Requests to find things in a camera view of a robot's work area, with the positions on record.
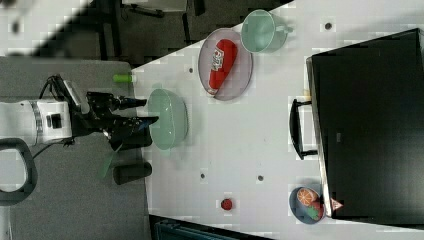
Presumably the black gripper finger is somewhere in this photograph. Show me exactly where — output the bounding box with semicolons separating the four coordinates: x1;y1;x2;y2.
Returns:
114;116;159;132
117;96;147;110

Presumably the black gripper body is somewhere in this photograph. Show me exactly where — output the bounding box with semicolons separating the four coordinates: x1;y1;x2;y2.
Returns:
71;92;147;150

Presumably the mint green mug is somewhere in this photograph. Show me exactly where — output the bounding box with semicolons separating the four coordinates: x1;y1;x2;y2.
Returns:
240;9;293;53

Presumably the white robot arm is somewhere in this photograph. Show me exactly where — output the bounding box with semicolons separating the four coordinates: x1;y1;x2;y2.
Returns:
1;92;159;151

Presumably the mint green colander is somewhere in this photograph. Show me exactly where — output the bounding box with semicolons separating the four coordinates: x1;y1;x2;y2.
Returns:
147;83;189;156

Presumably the black frying pan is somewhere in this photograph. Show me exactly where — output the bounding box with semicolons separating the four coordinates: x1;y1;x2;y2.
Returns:
113;131;153;185

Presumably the grey round plate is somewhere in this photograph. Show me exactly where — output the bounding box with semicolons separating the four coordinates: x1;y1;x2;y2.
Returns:
198;28;253;101

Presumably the red ketchup bottle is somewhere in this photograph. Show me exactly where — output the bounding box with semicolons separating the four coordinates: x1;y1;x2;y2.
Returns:
207;39;238;96

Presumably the red strawberry toy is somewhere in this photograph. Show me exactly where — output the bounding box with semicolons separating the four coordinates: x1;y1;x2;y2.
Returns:
221;199;233;211

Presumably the orange slice toy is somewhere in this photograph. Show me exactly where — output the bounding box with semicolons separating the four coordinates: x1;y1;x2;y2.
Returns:
297;188;318;206

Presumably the small blue bowl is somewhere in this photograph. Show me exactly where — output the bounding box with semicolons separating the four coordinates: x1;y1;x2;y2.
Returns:
289;187;325;225

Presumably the strawberry toy in bowl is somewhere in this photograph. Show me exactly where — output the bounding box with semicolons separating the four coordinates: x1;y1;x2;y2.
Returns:
307;201;324;221

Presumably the black toaster oven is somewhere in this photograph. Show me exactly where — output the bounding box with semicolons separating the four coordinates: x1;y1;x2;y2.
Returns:
305;28;424;229

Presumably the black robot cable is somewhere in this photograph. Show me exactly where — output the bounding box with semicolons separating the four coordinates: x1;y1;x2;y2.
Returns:
31;74;73;160

